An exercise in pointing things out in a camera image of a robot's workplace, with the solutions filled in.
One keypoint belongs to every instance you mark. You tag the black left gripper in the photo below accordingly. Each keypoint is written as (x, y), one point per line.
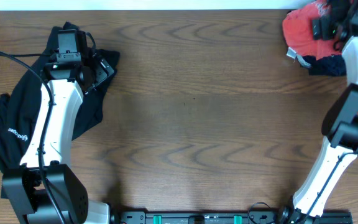
(100, 74)

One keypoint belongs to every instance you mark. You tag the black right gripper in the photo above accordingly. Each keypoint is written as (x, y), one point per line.
(325, 23)

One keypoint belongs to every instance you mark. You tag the red printed t-shirt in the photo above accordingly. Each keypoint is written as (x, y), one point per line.
(298, 31)

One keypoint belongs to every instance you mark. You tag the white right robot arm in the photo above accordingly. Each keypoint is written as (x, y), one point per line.
(339, 129)

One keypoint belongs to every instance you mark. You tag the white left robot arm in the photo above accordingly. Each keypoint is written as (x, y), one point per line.
(44, 189)

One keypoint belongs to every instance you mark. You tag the navy blue folded garment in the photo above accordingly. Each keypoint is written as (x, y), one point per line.
(332, 66)

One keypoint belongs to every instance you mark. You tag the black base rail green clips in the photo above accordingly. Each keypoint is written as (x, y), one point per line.
(228, 217)

